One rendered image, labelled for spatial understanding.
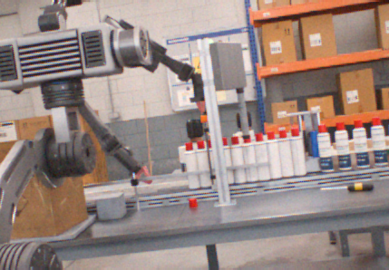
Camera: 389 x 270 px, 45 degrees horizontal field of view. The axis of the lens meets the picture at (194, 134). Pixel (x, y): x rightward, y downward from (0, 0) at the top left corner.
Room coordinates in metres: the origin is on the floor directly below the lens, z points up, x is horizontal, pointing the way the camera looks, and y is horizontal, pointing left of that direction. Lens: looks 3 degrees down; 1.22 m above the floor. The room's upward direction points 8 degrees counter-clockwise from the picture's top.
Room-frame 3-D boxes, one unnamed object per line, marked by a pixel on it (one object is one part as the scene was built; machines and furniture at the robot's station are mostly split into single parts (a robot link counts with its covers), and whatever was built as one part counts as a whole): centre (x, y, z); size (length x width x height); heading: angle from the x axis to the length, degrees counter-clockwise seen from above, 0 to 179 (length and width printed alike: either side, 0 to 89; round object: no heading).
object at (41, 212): (1.80, 0.64, 0.99); 0.30 x 0.24 x 0.27; 74
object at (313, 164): (2.10, -0.49, 1.01); 0.14 x 0.13 x 0.26; 85
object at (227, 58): (1.96, -0.16, 1.38); 0.17 x 0.10 x 0.19; 140
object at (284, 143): (2.03, -0.38, 0.98); 0.05 x 0.05 x 0.20
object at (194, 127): (2.34, -0.01, 1.03); 0.09 x 0.09 x 0.30
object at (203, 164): (2.06, -0.02, 0.98); 0.05 x 0.05 x 0.20
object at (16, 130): (5.68, 1.73, 0.70); 1.20 x 0.82 x 1.39; 88
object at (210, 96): (1.90, -0.09, 1.16); 0.04 x 0.04 x 0.67; 85
